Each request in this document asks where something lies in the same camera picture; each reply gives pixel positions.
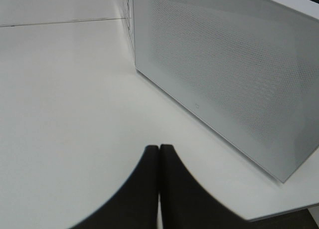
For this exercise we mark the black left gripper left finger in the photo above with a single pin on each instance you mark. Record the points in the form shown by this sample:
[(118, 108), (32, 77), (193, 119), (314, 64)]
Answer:
[(135, 204)]

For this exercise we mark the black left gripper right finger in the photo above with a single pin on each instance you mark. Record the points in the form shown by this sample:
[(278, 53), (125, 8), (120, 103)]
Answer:
[(185, 204)]

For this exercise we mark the white microwave oven body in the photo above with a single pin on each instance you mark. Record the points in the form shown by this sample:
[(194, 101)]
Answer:
[(128, 13)]

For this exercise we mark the white microwave door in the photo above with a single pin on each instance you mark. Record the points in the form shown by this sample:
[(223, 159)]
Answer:
[(248, 69)]

